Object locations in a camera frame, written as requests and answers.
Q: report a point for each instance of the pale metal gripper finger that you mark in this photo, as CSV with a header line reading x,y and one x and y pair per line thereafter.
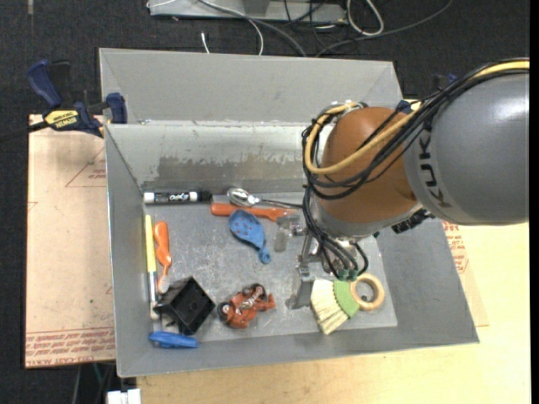
x,y
302,293
281,238

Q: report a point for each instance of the blue balloon with red dots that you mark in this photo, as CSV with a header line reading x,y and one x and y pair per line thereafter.
x,y
247,227

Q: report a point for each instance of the orange plastic knife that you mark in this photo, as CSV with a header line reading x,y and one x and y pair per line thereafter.
x,y
252,211

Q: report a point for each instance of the red-brown toy motorcycle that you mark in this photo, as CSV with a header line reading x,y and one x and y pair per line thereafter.
x,y
246,307

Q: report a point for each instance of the shiny metal spoon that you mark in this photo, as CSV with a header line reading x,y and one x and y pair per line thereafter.
x,y
240,197

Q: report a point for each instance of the black square plastic box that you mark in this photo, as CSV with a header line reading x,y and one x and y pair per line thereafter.
x,y
187,305

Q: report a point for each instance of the black marker with white ends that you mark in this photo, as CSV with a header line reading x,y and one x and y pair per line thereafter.
x,y
172,196

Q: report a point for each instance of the orange wavy plastic tool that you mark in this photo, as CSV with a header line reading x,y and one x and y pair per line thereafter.
x,y
162,242

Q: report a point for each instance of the blue flat plastic piece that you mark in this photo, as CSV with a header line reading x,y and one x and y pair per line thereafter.
x,y
172,340

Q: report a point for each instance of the grey metal bin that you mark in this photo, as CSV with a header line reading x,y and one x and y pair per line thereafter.
x,y
236,91

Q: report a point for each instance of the brown cardboard board, red print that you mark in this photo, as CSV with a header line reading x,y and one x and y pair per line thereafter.
x,y
63,246

